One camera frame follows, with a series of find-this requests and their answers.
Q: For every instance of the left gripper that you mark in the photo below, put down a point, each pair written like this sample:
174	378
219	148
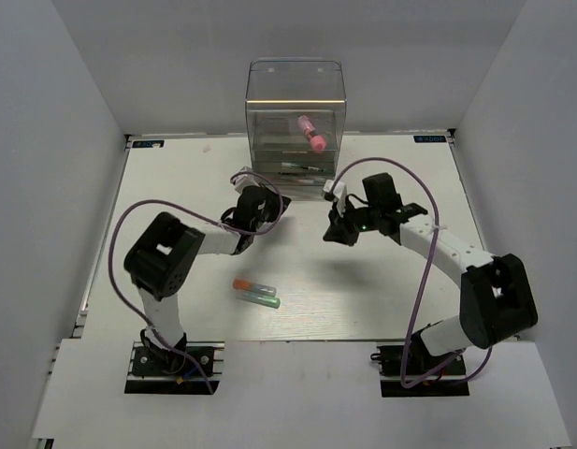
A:
273	198

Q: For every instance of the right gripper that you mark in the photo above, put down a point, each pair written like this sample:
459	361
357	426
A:
339	230

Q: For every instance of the orange capped highlighter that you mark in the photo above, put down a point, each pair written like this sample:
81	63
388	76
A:
259	288

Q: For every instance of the pink capped marker bottle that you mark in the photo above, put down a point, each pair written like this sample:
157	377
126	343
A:
317	142

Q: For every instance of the clear acrylic drawer organizer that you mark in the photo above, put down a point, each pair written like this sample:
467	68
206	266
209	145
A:
279	90

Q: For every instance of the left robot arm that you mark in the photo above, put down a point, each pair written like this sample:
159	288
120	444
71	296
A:
160	260

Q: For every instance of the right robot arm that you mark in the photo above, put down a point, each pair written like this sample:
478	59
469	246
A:
496	300

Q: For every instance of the green capped highlighter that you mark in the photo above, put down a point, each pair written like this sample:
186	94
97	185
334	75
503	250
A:
258	299

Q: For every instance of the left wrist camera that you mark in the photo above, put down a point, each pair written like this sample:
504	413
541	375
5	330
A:
242	179

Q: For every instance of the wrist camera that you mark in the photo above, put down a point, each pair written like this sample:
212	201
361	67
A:
334	191
242	179

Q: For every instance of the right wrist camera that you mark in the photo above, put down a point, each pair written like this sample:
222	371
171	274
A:
334	191

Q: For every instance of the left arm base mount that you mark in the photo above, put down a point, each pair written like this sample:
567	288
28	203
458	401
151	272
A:
147	375

